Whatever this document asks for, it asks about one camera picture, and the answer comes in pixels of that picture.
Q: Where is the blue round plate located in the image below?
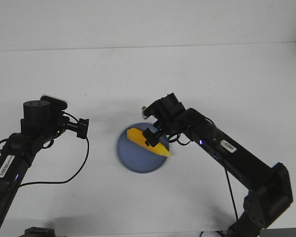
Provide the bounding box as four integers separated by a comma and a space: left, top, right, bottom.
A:
116, 122, 171, 173

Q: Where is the yellow toy corn cob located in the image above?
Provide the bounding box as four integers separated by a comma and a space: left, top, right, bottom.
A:
126, 127, 172, 157

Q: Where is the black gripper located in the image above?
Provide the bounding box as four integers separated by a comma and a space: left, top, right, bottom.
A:
143, 116, 170, 147
62, 112, 89, 139

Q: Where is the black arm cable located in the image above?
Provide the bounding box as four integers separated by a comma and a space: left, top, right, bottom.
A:
18, 112, 90, 188
167, 130, 239, 223

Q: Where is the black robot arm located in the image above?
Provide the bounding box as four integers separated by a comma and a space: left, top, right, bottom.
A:
0, 95, 89, 228
142, 93, 293, 237

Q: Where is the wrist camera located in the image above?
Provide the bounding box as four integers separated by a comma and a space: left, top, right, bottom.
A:
40, 94, 68, 111
142, 99, 161, 119

